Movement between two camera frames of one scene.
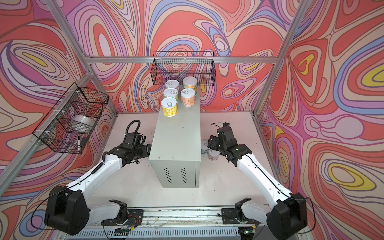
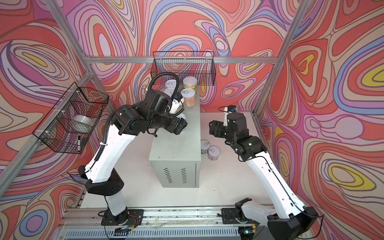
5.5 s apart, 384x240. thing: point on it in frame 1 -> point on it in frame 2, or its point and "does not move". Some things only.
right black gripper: (212, 142) -> (219, 125)
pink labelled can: (172, 83) does not move
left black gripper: (145, 152) -> (173, 128)
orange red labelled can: (188, 96) does not move
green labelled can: (171, 92) does not move
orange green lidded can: (190, 82) does not move
